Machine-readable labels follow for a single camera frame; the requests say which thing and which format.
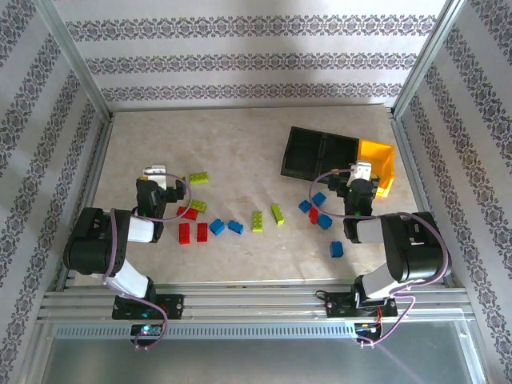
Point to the blue lego brick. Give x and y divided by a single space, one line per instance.
324 222
217 226
318 199
235 227
336 250
305 206

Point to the red lego brick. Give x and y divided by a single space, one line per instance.
202 232
188 213
313 216
184 233

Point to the green lego brick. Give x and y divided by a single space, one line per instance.
257 221
198 205
198 178
277 214

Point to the yellow storage bin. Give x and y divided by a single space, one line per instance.
378 154

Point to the black storage bin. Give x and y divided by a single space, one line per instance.
302 152
338 154

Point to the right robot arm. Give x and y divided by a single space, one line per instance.
420 248

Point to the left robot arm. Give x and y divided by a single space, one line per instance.
92 244

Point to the right controller circuit board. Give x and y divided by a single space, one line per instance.
366 328

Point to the controller circuit board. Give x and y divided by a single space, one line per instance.
146 330
366 328

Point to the left controller circuit board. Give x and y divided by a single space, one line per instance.
146 330

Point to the grey metal panel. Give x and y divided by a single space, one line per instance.
256 360

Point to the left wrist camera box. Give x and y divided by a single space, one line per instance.
155 172

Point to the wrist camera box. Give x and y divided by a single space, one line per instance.
361 171
155 172

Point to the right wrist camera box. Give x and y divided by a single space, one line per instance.
361 171

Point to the aluminium side rail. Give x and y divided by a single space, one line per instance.
86 200
414 180

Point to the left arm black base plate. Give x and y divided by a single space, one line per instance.
172 306

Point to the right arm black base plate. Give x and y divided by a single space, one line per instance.
336 306

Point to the aluminium mounting rail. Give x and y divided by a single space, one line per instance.
256 300

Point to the aluminium frame post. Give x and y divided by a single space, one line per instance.
428 56
76 56

